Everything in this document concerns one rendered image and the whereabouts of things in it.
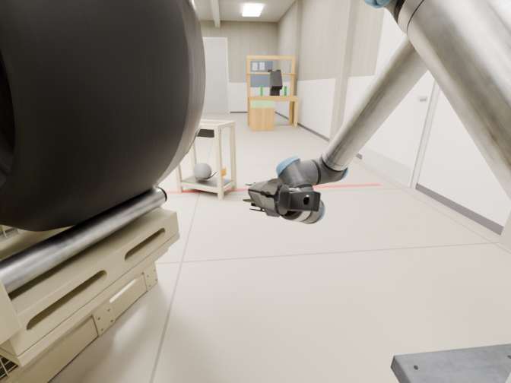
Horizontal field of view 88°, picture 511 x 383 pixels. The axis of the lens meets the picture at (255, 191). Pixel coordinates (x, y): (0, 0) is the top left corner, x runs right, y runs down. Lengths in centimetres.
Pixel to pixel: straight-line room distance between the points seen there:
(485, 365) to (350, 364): 74
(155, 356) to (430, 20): 147
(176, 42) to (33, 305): 43
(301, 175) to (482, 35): 55
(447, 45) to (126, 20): 38
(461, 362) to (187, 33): 84
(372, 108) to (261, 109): 671
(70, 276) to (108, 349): 109
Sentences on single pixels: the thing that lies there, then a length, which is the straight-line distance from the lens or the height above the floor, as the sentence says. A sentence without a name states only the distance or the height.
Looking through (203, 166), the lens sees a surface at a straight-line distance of 302.
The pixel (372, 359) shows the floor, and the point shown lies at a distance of 151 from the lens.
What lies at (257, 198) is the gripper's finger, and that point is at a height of 93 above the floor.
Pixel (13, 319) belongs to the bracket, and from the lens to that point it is 48.
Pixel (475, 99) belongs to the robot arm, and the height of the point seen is 113.
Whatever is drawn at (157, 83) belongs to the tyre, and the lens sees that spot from 43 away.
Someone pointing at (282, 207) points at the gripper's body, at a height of 88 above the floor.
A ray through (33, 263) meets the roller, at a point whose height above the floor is 91.
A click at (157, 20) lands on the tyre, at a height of 123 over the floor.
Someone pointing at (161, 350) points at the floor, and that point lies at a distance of 150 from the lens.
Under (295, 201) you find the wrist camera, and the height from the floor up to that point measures 88.
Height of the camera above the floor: 115
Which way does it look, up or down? 22 degrees down
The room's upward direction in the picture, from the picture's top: straight up
